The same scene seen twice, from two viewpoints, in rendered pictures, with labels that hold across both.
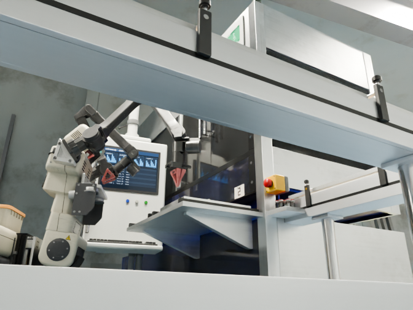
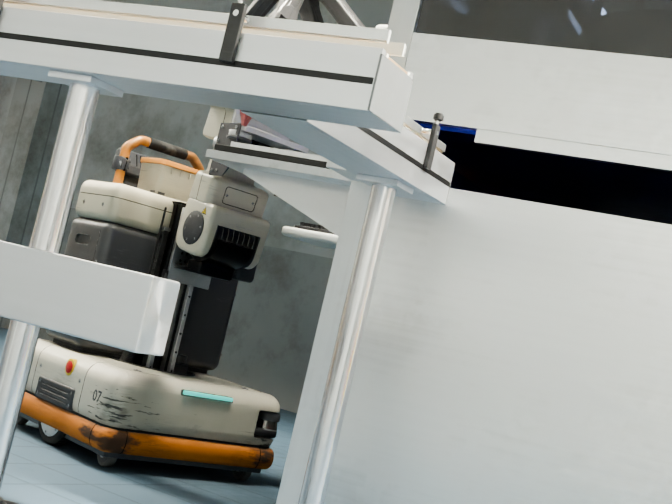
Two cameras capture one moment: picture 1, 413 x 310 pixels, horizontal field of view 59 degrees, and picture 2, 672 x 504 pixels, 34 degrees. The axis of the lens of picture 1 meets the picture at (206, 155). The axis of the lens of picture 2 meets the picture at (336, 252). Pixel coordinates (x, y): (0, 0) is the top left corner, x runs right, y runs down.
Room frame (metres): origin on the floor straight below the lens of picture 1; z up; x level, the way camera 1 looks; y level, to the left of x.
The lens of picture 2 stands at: (0.20, -2.28, 0.54)
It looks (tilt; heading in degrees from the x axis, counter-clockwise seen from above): 4 degrees up; 55
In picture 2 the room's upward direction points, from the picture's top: 13 degrees clockwise
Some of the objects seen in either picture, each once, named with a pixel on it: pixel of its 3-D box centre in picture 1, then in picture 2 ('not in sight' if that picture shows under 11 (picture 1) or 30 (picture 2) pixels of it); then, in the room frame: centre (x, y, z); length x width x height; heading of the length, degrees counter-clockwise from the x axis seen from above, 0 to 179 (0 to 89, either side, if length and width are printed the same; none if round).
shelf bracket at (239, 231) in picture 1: (219, 231); (300, 206); (1.61, -0.06, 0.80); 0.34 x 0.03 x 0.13; 120
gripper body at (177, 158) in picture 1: (178, 161); not in sight; (1.51, 0.12, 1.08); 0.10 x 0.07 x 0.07; 121
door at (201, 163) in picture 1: (193, 141); not in sight; (2.23, 0.09, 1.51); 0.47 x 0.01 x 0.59; 30
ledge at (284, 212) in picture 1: (287, 213); (368, 173); (1.57, -0.36, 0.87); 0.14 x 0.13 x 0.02; 120
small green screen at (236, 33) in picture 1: (233, 40); not in sight; (1.77, -0.16, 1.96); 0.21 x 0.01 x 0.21; 30
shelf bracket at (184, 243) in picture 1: (171, 244); not in sight; (2.04, 0.19, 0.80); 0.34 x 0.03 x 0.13; 120
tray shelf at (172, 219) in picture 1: (194, 223); (353, 197); (1.83, 0.06, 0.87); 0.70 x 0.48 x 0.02; 30
